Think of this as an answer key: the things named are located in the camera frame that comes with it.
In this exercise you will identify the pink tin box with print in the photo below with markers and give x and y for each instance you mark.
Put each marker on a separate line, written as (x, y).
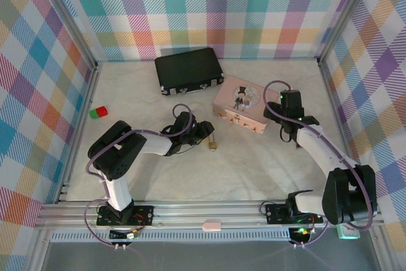
(228, 106)

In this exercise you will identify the black hard case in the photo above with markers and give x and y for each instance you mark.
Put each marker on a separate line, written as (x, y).
(187, 66)

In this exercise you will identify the pink tag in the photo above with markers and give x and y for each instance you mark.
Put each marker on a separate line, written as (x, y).
(212, 225)

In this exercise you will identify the small black connector board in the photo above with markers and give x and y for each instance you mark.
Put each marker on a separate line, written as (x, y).
(301, 234)
(123, 235)

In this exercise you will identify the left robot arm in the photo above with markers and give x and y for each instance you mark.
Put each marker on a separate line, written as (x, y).
(117, 188)

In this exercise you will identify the aluminium frame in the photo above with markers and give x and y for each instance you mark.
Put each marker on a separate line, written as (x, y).
(206, 212)

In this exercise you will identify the mint green small clock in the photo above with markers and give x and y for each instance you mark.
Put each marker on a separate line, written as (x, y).
(349, 233)

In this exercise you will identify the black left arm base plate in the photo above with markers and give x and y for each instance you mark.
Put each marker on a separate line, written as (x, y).
(146, 214)

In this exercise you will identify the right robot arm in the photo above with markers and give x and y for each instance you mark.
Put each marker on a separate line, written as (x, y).
(320, 147)

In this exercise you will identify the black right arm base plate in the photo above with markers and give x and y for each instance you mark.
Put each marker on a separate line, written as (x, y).
(274, 214)

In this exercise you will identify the brass padlock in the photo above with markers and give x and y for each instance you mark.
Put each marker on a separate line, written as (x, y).
(212, 146)

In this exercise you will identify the red and green toy block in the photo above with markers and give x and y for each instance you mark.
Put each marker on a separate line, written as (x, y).
(98, 112)

